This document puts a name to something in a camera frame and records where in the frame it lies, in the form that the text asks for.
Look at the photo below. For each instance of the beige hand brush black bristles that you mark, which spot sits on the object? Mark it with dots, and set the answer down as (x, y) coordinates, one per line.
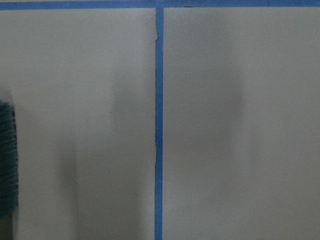
(9, 180)

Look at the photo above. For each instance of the long blue tape line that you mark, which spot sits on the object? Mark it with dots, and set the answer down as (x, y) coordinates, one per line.
(150, 4)

